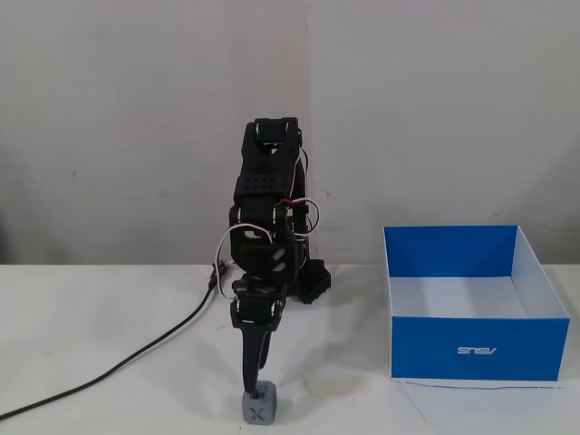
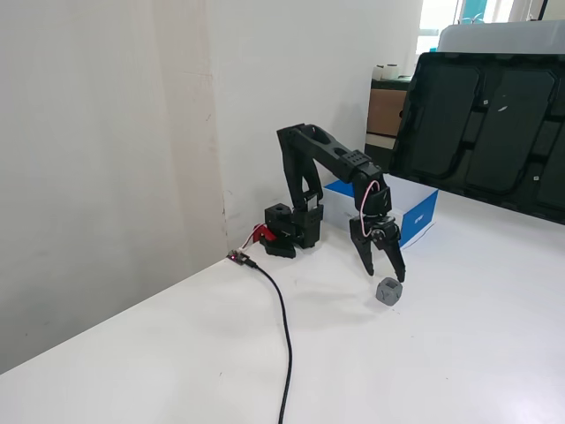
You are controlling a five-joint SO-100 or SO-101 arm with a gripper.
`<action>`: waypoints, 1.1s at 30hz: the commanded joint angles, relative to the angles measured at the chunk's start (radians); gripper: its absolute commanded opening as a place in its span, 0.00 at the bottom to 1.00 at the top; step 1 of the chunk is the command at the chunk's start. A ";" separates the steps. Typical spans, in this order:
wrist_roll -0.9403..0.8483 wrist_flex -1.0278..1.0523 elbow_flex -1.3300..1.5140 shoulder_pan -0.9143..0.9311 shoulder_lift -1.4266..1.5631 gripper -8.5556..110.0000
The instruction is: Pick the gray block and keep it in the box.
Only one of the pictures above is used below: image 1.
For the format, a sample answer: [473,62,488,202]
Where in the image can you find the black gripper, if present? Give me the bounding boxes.
[230,279,288,396]

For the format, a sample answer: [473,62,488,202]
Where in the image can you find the gray cube block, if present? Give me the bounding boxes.
[242,382,278,425]

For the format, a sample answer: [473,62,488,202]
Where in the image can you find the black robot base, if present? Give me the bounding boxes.
[294,259,334,306]

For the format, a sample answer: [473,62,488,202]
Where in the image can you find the blue cardboard box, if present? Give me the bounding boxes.
[382,225,571,382]

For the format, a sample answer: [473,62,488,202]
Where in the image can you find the small controller board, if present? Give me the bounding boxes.
[209,258,233,291]

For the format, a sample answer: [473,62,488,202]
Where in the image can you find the white servo wire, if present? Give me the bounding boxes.
[216,221,274,299]

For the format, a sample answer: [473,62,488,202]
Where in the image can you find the black power cable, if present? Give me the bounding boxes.
[0,266,218,421]

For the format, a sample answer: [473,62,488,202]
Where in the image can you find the red white servo wires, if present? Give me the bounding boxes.
[279,147,322,237]

